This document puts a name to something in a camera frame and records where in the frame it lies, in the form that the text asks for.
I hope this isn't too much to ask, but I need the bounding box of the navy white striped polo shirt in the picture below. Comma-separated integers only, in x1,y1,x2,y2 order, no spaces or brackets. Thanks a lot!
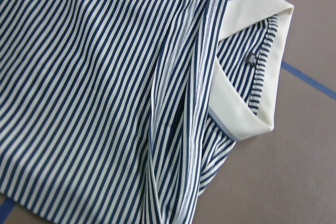
1,0,293,223

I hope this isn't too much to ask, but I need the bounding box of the brown paper table cover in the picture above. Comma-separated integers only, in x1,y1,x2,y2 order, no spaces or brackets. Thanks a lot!
1,0,335,223

